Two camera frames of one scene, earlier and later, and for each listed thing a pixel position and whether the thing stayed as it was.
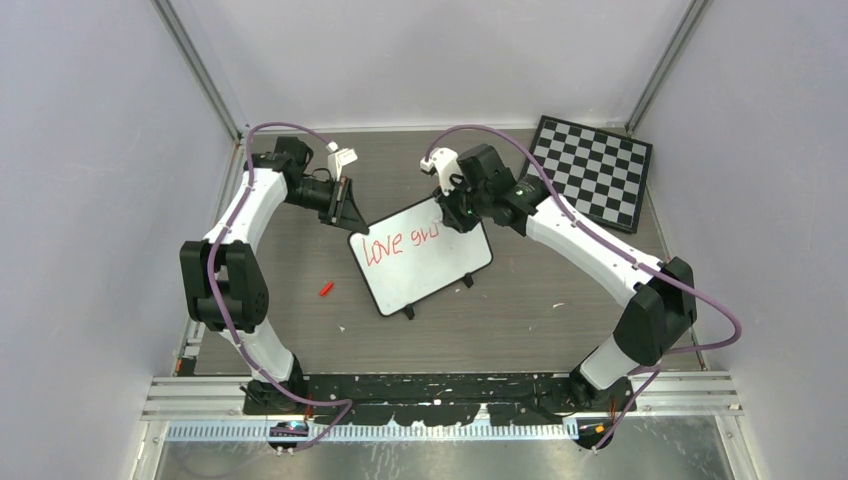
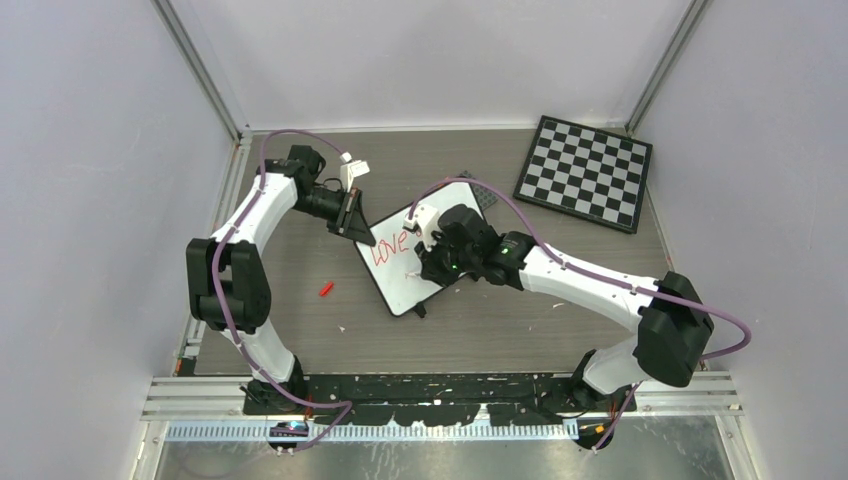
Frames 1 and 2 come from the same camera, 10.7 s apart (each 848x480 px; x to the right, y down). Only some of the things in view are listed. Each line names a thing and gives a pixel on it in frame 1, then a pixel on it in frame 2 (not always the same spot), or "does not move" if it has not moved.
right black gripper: (451, 217) -> (431, 269)
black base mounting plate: (443, 399) does not move
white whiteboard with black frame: (411, 256) does not move
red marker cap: (326, 289) does not move
